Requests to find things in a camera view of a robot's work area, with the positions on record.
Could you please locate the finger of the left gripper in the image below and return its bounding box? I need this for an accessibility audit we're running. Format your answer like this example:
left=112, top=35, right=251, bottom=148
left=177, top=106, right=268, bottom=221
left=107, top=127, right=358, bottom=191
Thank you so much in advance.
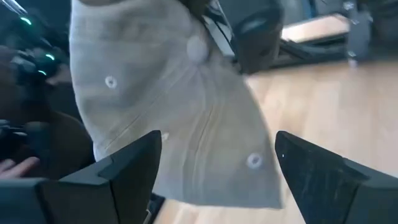
left=223, top=0, right=284, bottom=75
left=177, top=0, right=218, bottom=16

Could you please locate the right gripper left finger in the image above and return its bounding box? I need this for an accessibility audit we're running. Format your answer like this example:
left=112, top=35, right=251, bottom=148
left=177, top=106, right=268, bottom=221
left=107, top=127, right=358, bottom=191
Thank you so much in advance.
left=0, top=130, right=162, bottom=224

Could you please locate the beige cotton baseball cap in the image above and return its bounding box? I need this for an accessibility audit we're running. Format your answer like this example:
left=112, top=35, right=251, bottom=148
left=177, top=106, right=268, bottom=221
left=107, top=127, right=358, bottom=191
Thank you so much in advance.
left=68, top=0, right=284, bottom=210

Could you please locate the black aluminium table frame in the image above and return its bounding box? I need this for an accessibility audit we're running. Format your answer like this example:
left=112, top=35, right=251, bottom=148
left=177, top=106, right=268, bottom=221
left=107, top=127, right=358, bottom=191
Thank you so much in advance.
left=269, top=33, right=398, bottom=69

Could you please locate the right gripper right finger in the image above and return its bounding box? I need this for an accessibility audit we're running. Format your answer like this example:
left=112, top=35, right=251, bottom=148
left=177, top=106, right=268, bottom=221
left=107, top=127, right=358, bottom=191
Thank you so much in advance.
left=276, top=131, right=398, bottom=224

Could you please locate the person's hand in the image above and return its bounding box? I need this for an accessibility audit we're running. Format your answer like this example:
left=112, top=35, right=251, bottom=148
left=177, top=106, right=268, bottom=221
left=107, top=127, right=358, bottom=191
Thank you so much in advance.
left=0, top=156, right=40, bottom=180

